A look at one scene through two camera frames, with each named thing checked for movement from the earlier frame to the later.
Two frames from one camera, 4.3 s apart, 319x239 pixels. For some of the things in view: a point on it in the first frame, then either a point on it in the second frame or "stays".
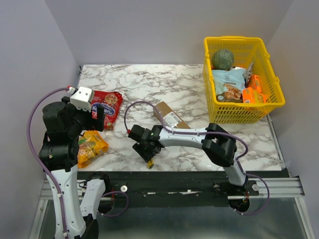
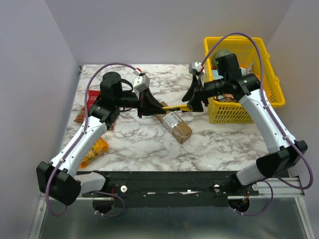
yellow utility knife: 150,164 → 182,107
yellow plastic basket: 246,51 stays
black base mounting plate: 177,189 stays
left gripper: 94,122 → 147,104
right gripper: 143,151 → 202,92
